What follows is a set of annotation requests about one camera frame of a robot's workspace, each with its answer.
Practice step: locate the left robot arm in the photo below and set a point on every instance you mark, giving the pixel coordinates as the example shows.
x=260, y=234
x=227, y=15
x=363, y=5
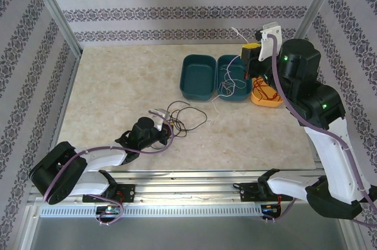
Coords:
x=53, y=173

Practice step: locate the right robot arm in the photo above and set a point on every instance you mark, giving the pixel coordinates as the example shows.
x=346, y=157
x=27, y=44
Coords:
x=332, y=158

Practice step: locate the teal plastic bin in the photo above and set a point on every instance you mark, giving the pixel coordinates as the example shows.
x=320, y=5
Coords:
x=235, y=96
x=195, y=74

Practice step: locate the orange plastic bin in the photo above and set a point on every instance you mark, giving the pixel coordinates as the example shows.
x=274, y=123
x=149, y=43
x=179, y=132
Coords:
x=265, y=103

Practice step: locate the small circuit board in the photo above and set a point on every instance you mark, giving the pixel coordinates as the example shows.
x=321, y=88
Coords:
x=269, y=209
x=110, y=209

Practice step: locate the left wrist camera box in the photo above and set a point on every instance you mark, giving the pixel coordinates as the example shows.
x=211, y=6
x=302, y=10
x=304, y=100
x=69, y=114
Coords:
x=160, y=114

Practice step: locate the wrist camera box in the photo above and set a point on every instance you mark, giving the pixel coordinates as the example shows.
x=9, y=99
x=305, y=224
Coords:
x=160, y=114
x=269, y=30

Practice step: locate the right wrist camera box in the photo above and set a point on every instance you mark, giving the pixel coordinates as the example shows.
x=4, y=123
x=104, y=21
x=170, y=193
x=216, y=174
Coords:
x=269, y=30

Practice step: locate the aluminium side rail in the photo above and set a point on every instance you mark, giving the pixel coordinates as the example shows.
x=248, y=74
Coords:
x=63, y=114
x=294, y=114

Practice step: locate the aluminium frame post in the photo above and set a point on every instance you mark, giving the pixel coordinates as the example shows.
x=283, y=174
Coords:
x=315, y=8
x=56, y=17

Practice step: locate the aluminium rail beam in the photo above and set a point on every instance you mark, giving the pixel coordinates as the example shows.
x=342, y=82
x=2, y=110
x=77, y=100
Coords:
x=191, y=191

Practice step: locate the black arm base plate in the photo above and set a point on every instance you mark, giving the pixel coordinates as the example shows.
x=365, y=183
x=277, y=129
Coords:
x=128, y=192
x=248, y=192

